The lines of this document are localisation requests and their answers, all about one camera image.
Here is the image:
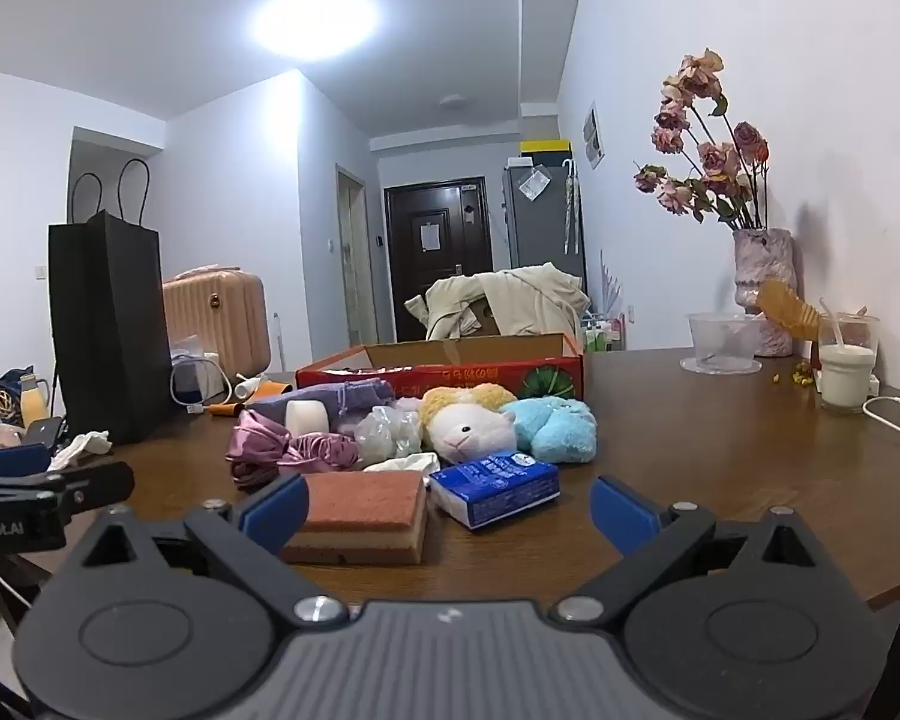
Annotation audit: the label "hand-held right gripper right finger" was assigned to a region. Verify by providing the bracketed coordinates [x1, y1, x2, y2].
[551, 474, 822, 625]

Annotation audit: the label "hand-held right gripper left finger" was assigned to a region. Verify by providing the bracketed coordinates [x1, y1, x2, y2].
[81, 472, 350, 625]

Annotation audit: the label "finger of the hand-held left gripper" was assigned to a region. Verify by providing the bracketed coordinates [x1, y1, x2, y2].
[0, 444, 52, 477]
[0, 463, 136, 517]

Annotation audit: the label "purple item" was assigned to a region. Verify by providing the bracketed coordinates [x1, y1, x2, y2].
[225, 412, 361, 492]

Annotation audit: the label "reddish brown sponge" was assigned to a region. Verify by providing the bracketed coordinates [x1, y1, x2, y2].
[281, 471, 428, 566]

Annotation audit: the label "white soft block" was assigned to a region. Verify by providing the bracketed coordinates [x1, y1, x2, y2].
[285, 399, 335, 436]

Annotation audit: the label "light blue plush toy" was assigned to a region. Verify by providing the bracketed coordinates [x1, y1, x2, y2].
[501, 396, 597, 464]

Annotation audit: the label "purple drawstring pouch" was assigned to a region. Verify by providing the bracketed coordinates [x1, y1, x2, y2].
[246, 379, 397, 428]

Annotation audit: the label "blue tissue pack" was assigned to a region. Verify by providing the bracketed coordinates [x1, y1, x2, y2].
[429, 450, 561, 532]

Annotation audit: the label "clear plastic bag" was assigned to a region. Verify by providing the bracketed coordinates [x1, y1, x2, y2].
[356, 405, 425, 464]

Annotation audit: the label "yellow and white sheep plush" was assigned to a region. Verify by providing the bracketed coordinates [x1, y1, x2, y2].
[418, 384, 518, 464]

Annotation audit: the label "red cardboard box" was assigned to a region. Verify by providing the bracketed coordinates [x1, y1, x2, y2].
[295, 334, 586, 402]

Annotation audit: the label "crumpled white tissue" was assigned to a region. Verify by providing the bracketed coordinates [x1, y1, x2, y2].
[49, 431, 112, 472]

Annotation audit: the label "orange flat item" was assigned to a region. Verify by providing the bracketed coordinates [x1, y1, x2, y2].
[208, 382, 295, 415]

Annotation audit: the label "white paper napkin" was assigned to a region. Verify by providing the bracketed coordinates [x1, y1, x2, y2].
[364, 452, 442, 475]

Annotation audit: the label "white desktop device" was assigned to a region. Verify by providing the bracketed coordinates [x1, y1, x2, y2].
[171, 349, 222, 402]

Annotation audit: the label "black paper bag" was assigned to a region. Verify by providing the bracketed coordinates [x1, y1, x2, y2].
[49, 157, 173, 445]

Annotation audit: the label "rack of bottles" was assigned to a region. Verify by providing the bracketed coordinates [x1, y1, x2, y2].
[581, 311, 627, 352]

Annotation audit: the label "clear plastic bowl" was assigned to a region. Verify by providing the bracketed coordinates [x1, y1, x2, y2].
[680, 311, 764, 376]

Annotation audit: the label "pink ribbed suitcase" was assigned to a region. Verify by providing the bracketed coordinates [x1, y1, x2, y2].
[161, 265, 271, 383]

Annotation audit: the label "beige coat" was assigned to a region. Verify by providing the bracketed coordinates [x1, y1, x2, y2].
[405, 262, 590, 338]

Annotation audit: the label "clear cup of milk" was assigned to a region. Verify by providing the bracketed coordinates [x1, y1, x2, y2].
[817, 311, 881, 413]

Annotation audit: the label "light wooden inner door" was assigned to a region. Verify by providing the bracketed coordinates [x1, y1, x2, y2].
[336, 163, 380, 346]

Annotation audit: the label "dark brown entrance door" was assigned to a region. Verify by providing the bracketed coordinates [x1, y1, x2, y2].
[385, 178, 492, 342]

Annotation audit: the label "pink textured vase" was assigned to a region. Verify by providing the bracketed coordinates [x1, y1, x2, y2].
[733, 229, 800, 357]

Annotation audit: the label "grey refrigerator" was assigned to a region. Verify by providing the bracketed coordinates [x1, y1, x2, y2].
[502, 157, 587, 278]

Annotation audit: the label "white folded umbrella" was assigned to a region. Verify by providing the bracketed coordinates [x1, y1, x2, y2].
[561, 159, 580, 256]

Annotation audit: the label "dried pink flowers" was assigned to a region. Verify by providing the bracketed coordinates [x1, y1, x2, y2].
[634, 49, 770, 232]

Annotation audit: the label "round ceiling light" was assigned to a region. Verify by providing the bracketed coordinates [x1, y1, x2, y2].
[251, 0, 380, 61]

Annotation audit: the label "white device cable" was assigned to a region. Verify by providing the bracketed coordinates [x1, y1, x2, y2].
[169, 360, 233, 413]

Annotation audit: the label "white charger cable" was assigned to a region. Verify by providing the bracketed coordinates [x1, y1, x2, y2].
[862, 396, 900, 452]

